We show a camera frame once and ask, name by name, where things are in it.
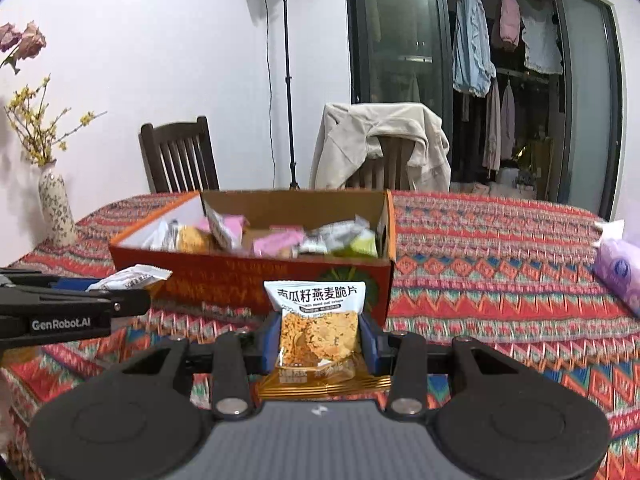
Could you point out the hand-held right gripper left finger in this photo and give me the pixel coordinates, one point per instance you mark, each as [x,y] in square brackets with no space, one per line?
[272,350]

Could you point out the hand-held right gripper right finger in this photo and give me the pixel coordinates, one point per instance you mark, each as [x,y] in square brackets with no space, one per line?
[369,347]

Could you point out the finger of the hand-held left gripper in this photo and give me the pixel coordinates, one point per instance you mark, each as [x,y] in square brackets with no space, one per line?
[80,284]
[100,300]

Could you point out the white cracker snack packet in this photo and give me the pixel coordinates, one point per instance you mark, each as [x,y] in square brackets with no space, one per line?
[315,330]
[135,276]

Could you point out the orange cardboard box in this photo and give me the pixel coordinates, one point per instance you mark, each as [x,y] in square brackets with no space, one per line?
[225,285]

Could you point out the green snack packet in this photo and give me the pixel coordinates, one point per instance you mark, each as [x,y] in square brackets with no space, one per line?
[362,245]

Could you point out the pink snack packet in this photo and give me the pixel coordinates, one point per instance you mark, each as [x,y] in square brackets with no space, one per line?
[235,221]
[287,228]
[277,244]

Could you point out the pile of white packets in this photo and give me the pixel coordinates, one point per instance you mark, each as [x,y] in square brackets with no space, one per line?
[335,235]

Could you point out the floral ceramic vase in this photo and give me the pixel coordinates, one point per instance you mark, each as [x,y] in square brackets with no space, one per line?
[55,205]

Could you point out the yellow flower branches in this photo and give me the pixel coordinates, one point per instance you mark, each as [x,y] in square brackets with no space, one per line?
[37,150]

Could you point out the dark wooden chair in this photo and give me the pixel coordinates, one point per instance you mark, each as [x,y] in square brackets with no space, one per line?
[150,160]

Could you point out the brown wooden chair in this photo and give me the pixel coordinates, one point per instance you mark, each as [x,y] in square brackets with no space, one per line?
[395,160]

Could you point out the beige jacket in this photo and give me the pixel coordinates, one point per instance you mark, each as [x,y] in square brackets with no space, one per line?
[350,135]

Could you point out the dried pink roses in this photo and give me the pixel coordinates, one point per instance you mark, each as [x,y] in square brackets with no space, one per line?
[30,42]

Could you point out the gold shiny bag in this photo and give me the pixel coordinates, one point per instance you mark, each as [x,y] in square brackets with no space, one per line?
[527,157]

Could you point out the beige hanging garment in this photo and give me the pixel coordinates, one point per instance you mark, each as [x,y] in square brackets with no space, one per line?
[492,130]

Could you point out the mauve hanging garment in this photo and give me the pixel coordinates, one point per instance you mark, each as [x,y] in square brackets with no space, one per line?
[507,125]

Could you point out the purple tissue pack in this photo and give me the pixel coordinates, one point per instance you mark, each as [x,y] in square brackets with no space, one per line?
[620,270]

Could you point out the light blue hanging shirt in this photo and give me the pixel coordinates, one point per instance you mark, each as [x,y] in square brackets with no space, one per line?
[472,45]

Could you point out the dark framed glass sliding door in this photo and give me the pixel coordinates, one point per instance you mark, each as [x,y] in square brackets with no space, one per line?
[395,20]

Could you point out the white hanging top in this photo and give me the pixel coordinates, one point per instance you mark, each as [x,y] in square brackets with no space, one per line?
[542,45]

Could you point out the pink hanging garment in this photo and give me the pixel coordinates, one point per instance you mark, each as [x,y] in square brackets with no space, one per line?
[509,22]

